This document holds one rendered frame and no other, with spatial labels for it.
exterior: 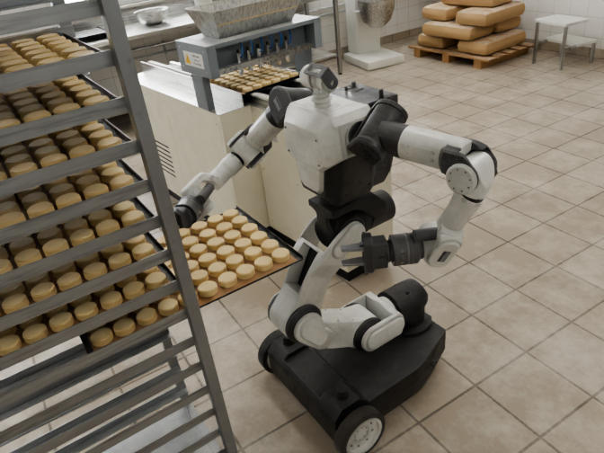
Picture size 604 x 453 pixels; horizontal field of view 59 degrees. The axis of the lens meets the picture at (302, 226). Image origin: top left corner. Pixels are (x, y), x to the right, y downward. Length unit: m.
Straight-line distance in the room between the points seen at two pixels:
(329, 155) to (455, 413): 1.16
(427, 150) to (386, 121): 0.15
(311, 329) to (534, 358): 1.05
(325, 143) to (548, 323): 1.51
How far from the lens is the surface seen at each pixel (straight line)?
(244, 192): 3.02
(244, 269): 1.46
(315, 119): 1.56
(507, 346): 2.51
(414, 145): 1.38
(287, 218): 2.99
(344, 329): 2.00
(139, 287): 1.34
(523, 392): 2.34
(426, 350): 2.20
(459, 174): 1.32
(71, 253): 1.20
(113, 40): 1.08
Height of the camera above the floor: 1.71
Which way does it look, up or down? 31 degrees down
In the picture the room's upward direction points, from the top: 7 degrees counter-clockwise
